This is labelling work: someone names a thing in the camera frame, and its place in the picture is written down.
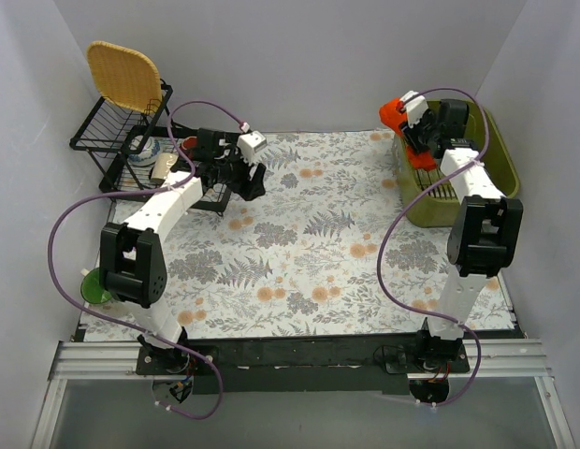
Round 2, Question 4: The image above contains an orange t shirt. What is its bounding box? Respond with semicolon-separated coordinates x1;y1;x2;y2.
379;97;437;172

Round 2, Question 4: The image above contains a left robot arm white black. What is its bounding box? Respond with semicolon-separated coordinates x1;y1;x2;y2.
99;130;267;374

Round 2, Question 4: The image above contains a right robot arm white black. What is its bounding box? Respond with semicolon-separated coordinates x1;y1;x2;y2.
397;93;523;372

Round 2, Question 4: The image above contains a dark red bowl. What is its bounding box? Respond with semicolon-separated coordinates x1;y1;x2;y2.
181;137;197;151

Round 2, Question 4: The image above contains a cream ceramic mug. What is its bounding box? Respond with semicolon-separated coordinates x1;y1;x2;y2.
149;152;178;185

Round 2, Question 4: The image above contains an olive green plastic tub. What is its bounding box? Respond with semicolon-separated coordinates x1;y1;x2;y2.
392;102;520;228

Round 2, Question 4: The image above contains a blue white patterned bowl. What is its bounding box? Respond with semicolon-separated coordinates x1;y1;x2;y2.
128;137;162;167

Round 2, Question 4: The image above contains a floral patterned table cloth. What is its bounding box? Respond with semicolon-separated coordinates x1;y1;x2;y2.
163;130;449;338

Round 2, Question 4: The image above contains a woven yellow rattan tray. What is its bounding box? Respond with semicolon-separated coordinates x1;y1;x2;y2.
87;40;163;114

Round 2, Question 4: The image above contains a green cup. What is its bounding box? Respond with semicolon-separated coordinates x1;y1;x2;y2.
80;268;113;305

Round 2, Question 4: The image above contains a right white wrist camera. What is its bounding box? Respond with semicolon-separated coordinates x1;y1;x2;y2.
399;91;428;128

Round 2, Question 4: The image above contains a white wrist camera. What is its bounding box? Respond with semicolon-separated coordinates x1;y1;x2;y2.
237;131;268;165
399;91;428;128

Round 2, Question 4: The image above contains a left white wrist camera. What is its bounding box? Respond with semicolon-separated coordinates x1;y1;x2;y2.
237;131;268;165

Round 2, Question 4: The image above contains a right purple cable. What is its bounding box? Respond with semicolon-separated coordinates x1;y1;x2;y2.
376;87;488;407

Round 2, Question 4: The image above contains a purple cable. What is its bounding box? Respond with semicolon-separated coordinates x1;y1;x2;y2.
376;87;488;407
46;100;225;419

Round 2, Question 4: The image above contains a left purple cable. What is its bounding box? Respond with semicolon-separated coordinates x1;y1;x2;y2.
46;100;225;419

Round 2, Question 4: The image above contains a black wire dish rack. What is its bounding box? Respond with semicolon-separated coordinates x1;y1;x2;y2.
69;82;246;215

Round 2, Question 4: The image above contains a black mounting base plate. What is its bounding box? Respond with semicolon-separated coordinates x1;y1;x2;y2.
136;332;470;395

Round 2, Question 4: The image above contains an aluminium rail frame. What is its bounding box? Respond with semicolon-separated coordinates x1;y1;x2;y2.
32;339;575;448

